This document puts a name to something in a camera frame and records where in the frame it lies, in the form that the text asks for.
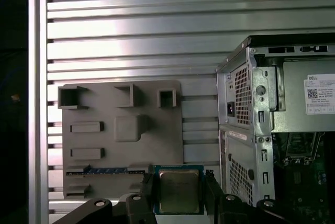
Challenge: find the silver CPU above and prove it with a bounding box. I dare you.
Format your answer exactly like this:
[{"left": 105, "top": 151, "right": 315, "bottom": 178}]
[{"left": 152, "top": 164, "right": 205, "bottom": 216}]

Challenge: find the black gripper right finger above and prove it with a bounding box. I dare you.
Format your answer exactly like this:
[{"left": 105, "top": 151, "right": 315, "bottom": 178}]
[{"left": 202, "top": 169, "right": 296, "bottom": 224}]

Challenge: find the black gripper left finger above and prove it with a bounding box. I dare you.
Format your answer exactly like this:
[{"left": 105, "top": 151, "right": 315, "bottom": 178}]
[{"left": 51, "top": 171, "right": 159, "bottom": 224}]

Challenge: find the grey parts rack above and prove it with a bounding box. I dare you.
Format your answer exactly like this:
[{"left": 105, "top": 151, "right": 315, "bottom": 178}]
[{"left": 57, "top": 79, "right": 184, "bottom": 200}]

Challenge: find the black PC case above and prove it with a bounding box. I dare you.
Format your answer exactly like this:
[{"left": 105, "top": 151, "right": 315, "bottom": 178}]
[{"left": 216, "top": 35, "right": 335, "bottom": 224}]

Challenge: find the green motherboard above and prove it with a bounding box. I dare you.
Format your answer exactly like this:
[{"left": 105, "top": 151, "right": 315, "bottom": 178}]
[{"left": 272, "top": 129, "right": 335, "bottom": 224}]

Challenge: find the grey power supply unit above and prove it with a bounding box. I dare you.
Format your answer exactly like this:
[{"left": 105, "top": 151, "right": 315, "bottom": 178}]
[{"left": 271, "top": 59, "right": 335, "bottom": 133}]

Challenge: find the blue RAM stick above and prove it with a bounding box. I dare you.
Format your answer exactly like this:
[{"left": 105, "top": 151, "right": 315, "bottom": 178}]
[{"left": 66, "top": 165, "right": 147, "bottom": 176}]

